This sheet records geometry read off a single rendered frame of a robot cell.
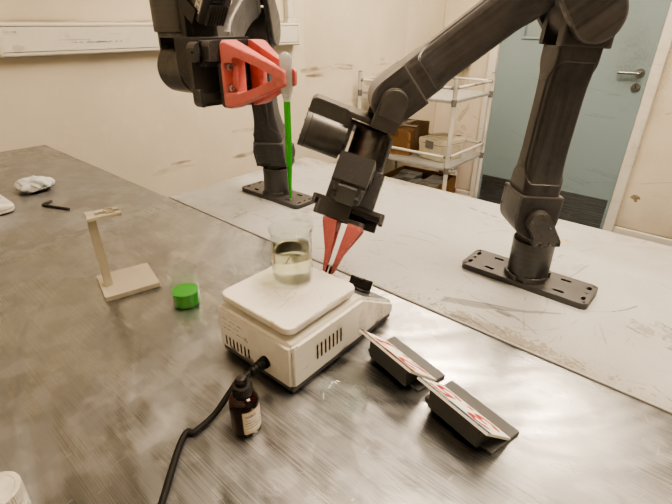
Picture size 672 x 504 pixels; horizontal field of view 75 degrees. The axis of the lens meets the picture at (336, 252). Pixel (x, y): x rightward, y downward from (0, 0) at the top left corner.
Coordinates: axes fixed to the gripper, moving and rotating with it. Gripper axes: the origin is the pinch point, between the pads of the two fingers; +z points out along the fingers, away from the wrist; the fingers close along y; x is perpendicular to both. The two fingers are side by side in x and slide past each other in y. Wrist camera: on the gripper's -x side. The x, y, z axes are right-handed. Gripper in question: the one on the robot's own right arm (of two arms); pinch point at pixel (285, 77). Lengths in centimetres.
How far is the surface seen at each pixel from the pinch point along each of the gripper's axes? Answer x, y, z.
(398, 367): 30.1, 0.9, 15.3
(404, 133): 52, 198, -107
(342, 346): 30.5, 0.0, 7.8
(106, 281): 30.6, -11.3, -30.4
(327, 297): 23.6, -0.8, 6.1
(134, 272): 31.5, -6.5, -31.3
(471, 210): 32, 57, -1
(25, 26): -5, 23, -141
